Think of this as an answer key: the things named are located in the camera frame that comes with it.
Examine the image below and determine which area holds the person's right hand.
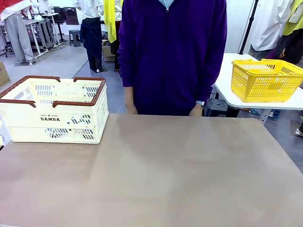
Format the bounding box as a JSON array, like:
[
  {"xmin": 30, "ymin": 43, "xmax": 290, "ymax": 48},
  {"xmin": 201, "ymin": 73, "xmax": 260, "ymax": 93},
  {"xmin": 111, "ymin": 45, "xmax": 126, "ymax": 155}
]
[{"xmin": 125, "ymin": 104, "xmax": 139, "ymax": 115}]

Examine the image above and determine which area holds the person's left hand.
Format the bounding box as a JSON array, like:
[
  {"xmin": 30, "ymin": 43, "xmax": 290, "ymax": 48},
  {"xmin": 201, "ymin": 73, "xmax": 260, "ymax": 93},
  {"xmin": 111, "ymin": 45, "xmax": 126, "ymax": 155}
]
[{"xmin": 188, "ymin": 105, "xmax": 203, "ymax": 117}]

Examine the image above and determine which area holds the person's right forearm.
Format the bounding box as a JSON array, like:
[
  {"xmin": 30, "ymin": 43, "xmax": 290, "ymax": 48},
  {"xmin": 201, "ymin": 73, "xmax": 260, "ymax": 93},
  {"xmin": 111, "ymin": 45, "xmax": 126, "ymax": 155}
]
[{"xmin": 124, "ymin": 86, "xmax": 135, "ymax": 106}]

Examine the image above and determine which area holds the yellow plastic basket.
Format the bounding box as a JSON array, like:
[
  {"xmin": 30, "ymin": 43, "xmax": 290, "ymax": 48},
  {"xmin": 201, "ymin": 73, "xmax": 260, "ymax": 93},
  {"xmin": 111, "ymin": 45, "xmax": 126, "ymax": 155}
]
[{"xmin": 231, "ymin": 58, "xmax": 303, "ymax": 103}]

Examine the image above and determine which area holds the cream shopping basket brown rim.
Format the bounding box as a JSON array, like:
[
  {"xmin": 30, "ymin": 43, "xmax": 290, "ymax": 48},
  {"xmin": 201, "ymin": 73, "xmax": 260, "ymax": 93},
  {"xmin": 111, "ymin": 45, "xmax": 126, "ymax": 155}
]
[{"xmin": 0, "ymin": 75, "xmax": 109, "ymax": 144}]

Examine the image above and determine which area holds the dark plastic stool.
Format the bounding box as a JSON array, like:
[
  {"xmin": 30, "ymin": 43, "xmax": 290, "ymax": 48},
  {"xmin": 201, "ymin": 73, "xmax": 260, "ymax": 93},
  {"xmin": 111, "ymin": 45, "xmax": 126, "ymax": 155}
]
[{"xmin": 205, "ymin": 98, "xmax": 229, "ymax": 117}]

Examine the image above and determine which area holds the white side table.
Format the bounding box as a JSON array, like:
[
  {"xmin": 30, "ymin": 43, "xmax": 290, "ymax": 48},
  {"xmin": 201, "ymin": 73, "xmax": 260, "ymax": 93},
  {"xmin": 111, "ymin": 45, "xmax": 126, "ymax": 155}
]
[{"xmin": 212, "ymin": 52, "xmax": 303, "ymax": 126}]

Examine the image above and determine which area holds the person in purple sweater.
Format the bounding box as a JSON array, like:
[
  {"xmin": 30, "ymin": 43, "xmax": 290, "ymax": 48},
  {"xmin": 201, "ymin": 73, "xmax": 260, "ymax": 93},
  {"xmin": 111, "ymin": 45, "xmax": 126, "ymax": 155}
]
[{"xmin": 117, "ymin": 0, "xmax": 228, "ymax": 116}]

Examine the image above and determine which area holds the small open cardboard box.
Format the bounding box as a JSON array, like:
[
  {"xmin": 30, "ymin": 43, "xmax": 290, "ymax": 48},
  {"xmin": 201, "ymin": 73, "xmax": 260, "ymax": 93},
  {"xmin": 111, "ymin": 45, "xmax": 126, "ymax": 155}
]
[{"xmin": 102, "ymin": 44, "xmax": 116, "ymax": 62}]

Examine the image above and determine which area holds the person with dark apron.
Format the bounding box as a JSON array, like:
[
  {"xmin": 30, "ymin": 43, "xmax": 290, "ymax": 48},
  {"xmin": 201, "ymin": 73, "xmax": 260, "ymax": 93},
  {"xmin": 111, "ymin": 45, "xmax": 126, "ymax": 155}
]
[{"xmin": 72, "ymin": 0, "xmax": 108, "ymax": 73}]

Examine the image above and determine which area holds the grey plastic stool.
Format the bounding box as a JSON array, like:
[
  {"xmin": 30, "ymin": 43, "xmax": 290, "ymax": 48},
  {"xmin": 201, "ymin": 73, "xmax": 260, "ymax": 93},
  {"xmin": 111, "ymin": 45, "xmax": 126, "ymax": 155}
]
[{"xmin": 69, "ymin": 29, "xmax": 84, "ymax": 47}]

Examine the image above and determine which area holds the person in yellow vest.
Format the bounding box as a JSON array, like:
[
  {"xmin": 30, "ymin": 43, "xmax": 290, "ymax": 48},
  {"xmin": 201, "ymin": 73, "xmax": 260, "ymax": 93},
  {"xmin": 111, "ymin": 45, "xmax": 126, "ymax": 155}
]
[{"xmin": 103, "ymin": 0, "xmax": 124, "ymax": 71}]

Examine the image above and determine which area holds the black tripod pole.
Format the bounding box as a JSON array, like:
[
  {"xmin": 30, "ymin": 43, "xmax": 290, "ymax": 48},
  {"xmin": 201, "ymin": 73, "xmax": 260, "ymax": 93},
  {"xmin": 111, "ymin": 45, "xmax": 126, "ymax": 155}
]
[{"xmin": 238, "ymin": 0, "xmax": 260, "ymax": 55}]

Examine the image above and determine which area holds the person in white long shirt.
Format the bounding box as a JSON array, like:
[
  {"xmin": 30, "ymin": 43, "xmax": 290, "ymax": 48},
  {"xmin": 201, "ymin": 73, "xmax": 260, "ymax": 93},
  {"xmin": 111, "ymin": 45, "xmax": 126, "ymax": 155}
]
[{"xmin": 248, "ymin": 0, "xmax": 295, "ymax": 61}]

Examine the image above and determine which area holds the person in lime vest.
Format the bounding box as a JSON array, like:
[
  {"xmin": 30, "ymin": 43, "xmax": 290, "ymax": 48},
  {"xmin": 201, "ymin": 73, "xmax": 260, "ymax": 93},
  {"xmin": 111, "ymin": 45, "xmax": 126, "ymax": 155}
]
[{"xmin": 267, "ymin": 0, "xmax": 303, "ymax": 66}]

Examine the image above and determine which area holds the white background desk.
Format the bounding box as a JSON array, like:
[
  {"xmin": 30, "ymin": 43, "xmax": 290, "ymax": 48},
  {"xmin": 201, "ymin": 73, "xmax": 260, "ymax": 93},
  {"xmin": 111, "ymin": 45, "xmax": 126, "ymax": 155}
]
[{"xmin": 22, "ymin": 13, "xmax": 60, "ymax": 56}]

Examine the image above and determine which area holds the brown cardboard box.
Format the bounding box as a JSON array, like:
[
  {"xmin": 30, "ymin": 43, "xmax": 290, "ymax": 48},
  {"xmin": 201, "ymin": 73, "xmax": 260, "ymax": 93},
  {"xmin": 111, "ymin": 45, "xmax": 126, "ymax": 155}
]
[{"xmin": 0, "ymin": 61, "xmax": 10, "ymax": 87}]

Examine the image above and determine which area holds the person in grey trousers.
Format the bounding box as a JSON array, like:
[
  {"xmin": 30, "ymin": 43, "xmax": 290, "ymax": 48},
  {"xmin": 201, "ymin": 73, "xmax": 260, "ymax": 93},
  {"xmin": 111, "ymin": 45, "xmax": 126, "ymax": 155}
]
[{"xmin": 0, "ymin": 0, "xmax": 36, "ymax": 65}]

